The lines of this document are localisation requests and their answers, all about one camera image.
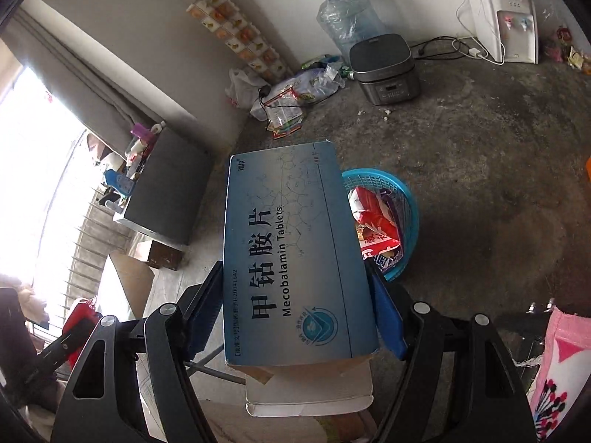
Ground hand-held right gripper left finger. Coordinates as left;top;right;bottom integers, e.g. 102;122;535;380
51;262;225;443

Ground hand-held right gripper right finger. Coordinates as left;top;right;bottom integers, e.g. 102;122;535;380
370;271;539;443

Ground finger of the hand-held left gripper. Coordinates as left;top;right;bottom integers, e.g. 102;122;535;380
25;317;100;382

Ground red and white snack bag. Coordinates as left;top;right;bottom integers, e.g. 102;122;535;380
347;187;403;259

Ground blue plastic basket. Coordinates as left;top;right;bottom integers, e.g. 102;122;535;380
341;167;420;283

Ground blue and white medicine box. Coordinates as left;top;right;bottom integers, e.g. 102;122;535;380
223;140;380;418

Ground red plastic item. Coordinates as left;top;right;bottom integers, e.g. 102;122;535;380
62;299;103;339

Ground brown wooden box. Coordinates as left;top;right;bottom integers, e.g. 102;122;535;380
148;235;186;271

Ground cardboard sheet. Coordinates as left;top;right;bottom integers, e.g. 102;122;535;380
97;251;156;329

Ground metal window railing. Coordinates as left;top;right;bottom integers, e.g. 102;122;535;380
46;185;136;333

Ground grey cabinet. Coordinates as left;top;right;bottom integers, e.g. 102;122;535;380
113;128;216;246

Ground blue detergent bottle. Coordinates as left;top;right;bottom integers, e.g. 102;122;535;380
104;168;136;195

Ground pink printed cloth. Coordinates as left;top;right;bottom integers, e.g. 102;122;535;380
529;307;591;443

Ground white plastic bag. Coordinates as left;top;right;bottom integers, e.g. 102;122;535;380
225;68;269;112

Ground pile of plastic packets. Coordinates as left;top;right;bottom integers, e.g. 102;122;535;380
250;54;348;140

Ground grey rice cooker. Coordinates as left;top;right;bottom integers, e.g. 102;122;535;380
348;32;422;106

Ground fruit patterned board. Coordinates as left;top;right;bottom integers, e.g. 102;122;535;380
186;0;288;80

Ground large blue water jug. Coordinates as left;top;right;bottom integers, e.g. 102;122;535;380
316;0;387;57

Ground white water dispenser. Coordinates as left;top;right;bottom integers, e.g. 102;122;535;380
462;0;539;64

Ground colourful snack packets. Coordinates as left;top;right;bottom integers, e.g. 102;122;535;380
540;27;591;75

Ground white power cable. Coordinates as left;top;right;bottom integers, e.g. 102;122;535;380
410;0;491;62

